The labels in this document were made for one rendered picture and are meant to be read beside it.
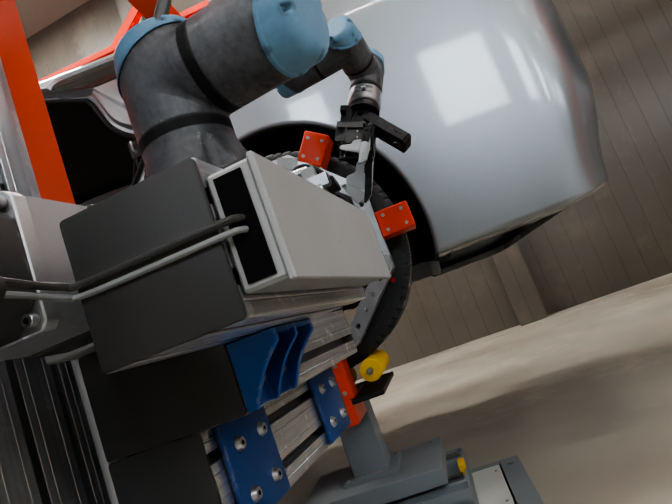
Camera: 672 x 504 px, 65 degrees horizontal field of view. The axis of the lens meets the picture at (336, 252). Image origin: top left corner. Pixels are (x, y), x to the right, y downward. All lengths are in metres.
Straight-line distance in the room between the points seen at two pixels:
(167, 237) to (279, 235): 0.06
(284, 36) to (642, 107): 6.35
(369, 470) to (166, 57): 1.23
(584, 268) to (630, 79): 2.13
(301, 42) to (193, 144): 0.16
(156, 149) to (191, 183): 0.36
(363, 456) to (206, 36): 1.22
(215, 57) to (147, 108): 0.10
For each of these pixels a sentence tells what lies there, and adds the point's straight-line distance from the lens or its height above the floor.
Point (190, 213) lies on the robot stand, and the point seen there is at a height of 0.71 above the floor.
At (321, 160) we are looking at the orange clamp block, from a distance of 1.42.
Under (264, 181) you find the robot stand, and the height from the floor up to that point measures 0.71.
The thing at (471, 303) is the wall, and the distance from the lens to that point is 6.38.
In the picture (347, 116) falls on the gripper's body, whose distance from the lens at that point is 1.20.
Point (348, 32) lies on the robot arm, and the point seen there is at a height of 1.20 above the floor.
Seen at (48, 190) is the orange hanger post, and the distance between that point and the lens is 1.46.
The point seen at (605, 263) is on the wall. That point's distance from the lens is 6.49.
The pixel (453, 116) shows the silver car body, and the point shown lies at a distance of 1.66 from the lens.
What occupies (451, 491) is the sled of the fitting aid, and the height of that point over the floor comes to 0.15.
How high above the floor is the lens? 0.63
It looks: 8 degrees up
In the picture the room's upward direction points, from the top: 20 degrees counter-clockwise
